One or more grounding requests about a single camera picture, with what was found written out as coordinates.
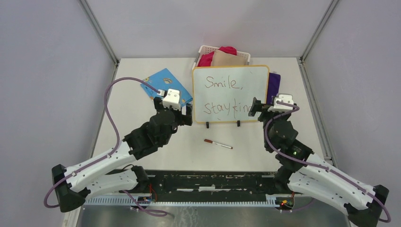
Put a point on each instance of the white marker pen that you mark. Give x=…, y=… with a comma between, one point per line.
x=222, y=145

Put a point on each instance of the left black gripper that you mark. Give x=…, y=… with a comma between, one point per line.
x=183, y=119

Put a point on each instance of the purple cloth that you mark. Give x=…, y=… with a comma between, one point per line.
x=273, y=87

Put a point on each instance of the white plastic basket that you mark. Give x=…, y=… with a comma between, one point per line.
x=241, y=54

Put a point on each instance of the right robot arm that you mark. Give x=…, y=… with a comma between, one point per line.
x=303, y=171

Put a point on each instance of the red cloth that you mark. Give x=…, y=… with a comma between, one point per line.
x=206, y=58

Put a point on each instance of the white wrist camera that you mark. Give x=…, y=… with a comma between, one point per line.
x=282, y=103
x=170, y=98

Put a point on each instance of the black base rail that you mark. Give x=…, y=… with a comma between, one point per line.
x=210, y=186

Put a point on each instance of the white comb cable duct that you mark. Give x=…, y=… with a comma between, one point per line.
x=125, y=200

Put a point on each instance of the beige cloth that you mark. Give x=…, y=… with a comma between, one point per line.
x=224, y=59

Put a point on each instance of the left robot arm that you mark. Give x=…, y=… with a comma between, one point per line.
x=74, y=185

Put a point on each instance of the yellow framed whiteboard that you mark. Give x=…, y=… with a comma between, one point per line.
x=225, y=94

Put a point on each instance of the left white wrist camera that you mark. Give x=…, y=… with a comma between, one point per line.
x=170, y=98

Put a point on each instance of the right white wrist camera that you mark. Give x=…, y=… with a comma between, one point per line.
x=282, y=103

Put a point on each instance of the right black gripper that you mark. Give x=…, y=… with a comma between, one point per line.
x=257, y=106

